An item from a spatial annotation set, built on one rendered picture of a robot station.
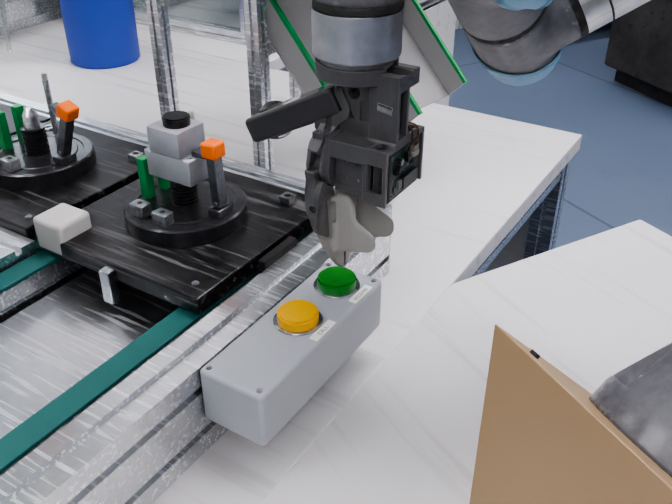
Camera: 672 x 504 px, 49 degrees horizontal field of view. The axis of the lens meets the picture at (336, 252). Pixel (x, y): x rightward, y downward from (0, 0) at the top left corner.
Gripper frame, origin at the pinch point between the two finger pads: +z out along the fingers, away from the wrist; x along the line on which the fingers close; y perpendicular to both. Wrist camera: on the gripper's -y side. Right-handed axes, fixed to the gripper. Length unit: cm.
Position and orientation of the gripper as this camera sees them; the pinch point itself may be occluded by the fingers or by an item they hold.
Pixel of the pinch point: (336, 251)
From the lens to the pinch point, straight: 74.3
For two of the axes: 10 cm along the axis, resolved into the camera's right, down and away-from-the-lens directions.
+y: 8.5, 2.8, -4.5
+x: 5.3, -4.5, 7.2
